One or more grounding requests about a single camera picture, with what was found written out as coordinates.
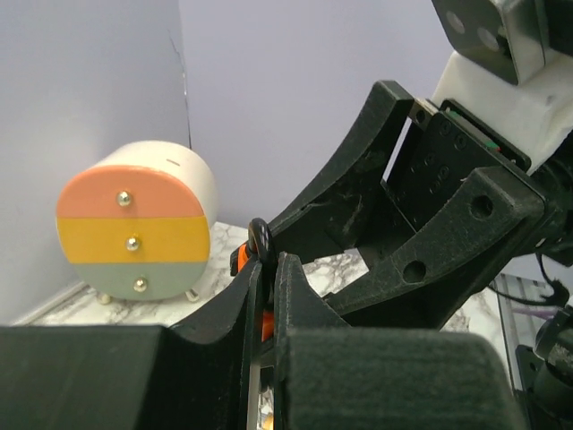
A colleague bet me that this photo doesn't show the round pastel drawer cabinet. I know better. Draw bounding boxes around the round pastel drawer cabinet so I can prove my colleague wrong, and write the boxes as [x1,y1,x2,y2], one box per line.
[56,141,218,304]

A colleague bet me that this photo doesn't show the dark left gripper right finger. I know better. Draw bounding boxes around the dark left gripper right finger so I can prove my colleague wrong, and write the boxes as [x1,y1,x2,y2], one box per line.
[274,254,526,429]

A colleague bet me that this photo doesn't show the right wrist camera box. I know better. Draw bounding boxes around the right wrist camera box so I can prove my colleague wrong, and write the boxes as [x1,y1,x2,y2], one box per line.
[432,0,556,85]

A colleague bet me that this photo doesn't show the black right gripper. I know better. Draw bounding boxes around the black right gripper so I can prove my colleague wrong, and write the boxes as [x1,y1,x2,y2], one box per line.
[269,81,544,329]

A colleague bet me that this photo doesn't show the orange black padlock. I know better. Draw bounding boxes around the orange black padlock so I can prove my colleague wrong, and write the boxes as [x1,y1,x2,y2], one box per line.
[229,218,278,342]

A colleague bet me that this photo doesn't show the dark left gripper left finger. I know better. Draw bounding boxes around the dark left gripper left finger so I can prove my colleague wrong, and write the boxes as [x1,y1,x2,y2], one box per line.
[1,260,262,429]

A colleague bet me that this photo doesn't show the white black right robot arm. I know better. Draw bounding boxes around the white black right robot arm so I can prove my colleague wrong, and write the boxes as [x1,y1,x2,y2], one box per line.
[270,1,572,429]

